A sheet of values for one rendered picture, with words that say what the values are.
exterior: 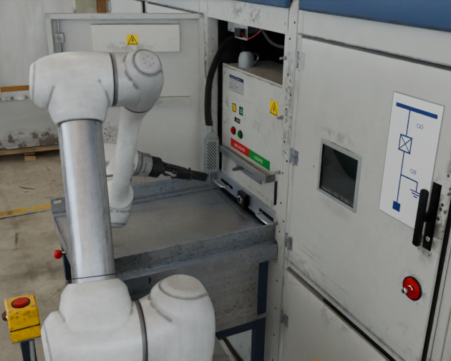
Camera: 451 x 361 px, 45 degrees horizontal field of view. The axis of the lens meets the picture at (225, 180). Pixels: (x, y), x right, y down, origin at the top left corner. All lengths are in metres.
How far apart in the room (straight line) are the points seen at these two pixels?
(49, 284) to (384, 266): 2.35
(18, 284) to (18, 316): 1.87
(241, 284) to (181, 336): 0.74
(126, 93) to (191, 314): 0.55
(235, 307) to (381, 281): 0.70
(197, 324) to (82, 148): 0.48
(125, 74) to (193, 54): 1.01
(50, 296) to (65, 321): 2.05
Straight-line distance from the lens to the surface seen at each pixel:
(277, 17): 1.79
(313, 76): 1.60
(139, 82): 1.34
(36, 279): 3.50
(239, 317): 2.07
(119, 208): 1.80
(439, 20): 1.25
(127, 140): 1.62
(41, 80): 1.34
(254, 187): 2.13
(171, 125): 2.40
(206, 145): 2.25
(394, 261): 1.44
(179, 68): 2.34
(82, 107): 1.31
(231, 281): 1.96
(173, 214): 2.17
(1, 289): 3.47
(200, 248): 1.85
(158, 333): 1.27
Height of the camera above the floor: 1.78
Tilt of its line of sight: 22 degrees down
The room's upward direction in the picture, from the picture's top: 1 degrees clockwise
